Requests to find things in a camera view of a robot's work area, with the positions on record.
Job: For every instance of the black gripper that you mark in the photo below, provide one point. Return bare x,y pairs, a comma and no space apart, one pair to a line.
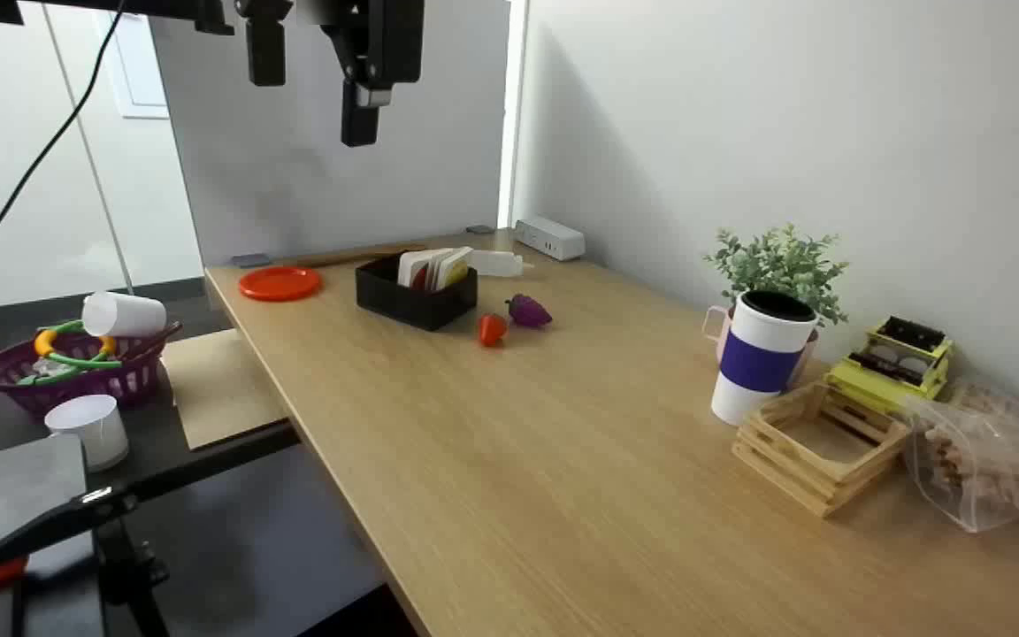
373,38

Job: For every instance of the white book red orange print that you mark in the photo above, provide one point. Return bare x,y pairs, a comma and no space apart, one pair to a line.
415,259

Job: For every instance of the white book yellow print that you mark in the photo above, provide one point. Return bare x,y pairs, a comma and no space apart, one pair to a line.
459,266

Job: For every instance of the black bookcase box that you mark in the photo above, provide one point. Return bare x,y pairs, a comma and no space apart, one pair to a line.
409,306

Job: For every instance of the orange plastic plate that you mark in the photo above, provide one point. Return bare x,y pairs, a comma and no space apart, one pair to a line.
280,283

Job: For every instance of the white power strip box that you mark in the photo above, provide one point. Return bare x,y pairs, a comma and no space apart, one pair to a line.
549,240

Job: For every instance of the white plastic cup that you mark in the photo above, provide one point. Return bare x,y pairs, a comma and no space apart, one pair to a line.
90,431
124,318

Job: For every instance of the orange toy pepper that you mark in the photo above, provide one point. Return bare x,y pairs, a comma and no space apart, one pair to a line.
492,332

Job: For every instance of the purple toy eggplant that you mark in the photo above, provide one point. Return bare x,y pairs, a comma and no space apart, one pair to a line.
529,313

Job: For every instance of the light wooden board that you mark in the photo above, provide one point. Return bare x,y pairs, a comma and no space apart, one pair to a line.
228,391

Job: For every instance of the purple plastic basket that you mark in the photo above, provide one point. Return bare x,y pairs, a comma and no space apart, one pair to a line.
73,391

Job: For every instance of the black bar orange tip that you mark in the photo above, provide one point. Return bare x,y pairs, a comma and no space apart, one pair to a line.
159,484

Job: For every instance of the grey flat board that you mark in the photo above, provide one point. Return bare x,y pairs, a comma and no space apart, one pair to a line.
9,497

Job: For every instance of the potted plant white purple cup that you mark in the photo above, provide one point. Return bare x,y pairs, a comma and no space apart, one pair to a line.
759,354

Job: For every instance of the black tripod stand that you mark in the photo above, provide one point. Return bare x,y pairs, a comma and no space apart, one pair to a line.
124,577

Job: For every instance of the wooden slat crate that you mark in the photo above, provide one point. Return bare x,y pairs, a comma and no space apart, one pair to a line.
770,453

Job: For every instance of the yellow black device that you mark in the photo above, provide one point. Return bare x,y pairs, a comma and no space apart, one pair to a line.
887,377

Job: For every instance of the clear container wooden blocks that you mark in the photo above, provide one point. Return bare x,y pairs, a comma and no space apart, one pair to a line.
988,466

